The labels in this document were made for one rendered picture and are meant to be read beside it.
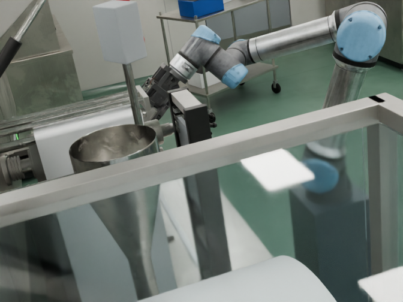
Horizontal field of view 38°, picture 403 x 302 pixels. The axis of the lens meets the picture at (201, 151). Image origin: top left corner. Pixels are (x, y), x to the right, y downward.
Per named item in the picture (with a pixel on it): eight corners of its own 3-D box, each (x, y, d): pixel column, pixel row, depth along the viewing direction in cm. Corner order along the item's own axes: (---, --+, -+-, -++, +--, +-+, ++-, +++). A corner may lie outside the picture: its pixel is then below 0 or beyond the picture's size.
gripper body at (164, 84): (136, 92, 173) (162, 59, 172) (158, 108, 177) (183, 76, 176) (141, 99, 166) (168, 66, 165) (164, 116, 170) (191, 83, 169)
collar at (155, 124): (165, 147, 145) (161, 123, 142) (141, 153, 143) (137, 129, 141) (159, 138, 150) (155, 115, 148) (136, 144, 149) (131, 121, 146)
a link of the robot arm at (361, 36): (336, 179, 183) (394, 8, 155) (330, 204, 170) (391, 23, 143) (298, 167, 185) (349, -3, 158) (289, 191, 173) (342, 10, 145)
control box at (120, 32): (155, 54, 106) (144, -2, 102) (126, 65, 102) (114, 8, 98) (131, 50, 111) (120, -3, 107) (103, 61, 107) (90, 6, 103)
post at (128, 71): (150, 159, 114) (131, 59, 106) (143, 160, 114) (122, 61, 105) (149, 156, 115) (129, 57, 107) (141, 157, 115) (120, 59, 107)
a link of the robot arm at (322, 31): (384, -12, 164) (225, 35, 185) (381, -3, 155) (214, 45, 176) (393, 28, 168) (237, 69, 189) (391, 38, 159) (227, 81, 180)
